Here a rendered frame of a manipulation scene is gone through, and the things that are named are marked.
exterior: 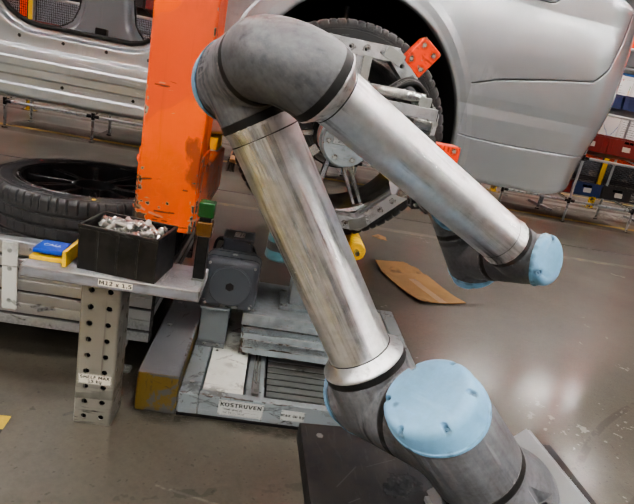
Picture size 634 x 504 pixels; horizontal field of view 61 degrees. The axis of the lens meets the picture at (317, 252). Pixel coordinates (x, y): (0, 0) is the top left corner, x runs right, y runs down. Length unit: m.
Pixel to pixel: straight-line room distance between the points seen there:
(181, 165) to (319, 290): 0.75
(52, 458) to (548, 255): 1.23
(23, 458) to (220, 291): 0.69
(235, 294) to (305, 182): 0.98
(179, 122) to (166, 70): 0.13
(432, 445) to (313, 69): 0.53
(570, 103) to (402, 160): 1.50
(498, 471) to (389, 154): 0.48
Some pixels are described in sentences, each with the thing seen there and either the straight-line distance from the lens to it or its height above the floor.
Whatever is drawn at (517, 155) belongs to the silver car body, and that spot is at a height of 0.87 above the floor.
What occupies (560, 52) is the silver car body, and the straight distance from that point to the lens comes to 2.21.
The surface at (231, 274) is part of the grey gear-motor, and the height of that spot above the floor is 0.36.
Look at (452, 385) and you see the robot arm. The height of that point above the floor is 0.61.
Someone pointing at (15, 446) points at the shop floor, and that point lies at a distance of 1.61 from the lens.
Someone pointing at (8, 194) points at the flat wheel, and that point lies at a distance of 1.95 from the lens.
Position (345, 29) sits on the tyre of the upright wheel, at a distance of 1.69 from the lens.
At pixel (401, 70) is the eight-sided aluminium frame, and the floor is 1.06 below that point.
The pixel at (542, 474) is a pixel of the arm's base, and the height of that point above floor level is 0.48.
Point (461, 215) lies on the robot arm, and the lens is 0.87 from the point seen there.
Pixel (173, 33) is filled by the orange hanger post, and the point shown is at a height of 1.03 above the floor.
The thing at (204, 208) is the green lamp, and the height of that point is 0.65.
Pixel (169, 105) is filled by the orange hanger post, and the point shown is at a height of 0.86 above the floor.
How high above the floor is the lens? 1.00
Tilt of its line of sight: 18 degrees down
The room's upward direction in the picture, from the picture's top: 11 degrees clockwise
